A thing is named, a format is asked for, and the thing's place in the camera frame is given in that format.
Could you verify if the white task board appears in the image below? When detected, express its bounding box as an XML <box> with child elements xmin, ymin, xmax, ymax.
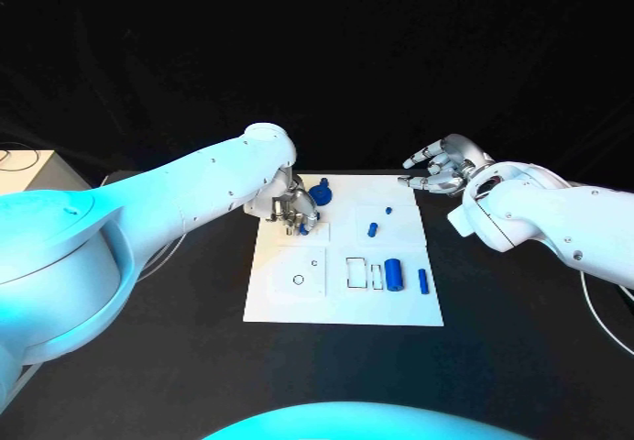
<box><xmin>242</xmin><ymin>173</ymin><xmax>445</xmax><ymax>327</ymax></box>

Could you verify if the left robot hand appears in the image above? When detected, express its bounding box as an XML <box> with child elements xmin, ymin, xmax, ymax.
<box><xmin>263</xmin><ymin>168</ymin><xmax>322</xmax><ymax>238</ymax></box>

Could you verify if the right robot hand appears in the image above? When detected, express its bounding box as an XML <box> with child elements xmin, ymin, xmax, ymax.
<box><xmin>396</xmin><ymin>133</ymin><xmax>497</xmax><ymax>199</ymax></box>

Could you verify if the white cable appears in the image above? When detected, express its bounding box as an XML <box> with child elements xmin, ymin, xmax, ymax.
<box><xmin>578</xmin><ymin>269</ymin><xmax>634</xmax><ymax>357</ymax></box>
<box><xmin>134</xmin><ymin>233</ymin><xmax>188</xmax><ymax>283</ymax></box>

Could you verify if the black cable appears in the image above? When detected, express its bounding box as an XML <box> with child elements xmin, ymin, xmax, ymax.
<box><xmin>0</xmin><ymin>141</ymin><xmax>42</xmax><ymax>172</ymax></box>

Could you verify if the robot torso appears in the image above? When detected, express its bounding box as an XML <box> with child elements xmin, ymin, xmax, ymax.
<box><xmin>199</xmin><ymin>400</ymin><xmax>533</xmax><ymax>440</ymax></box>

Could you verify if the blue gear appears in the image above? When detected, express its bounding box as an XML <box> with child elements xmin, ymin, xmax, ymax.
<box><xmin>307</xmin><ymin>177</ymin><xmax>334</xmax><ymax>207</ymax></box>

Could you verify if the thick blue cylinder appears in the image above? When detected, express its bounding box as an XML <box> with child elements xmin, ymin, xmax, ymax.
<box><xmin>383</xmin><ymin>258</ymin><xmax>405</xmax><ymax>292</ymax></box>

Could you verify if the beige desk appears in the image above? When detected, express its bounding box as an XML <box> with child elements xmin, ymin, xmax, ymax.
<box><xmin>0</xmin><ymin>148</ymin><xmax>93</xmax><ymax>197</ymax></box>

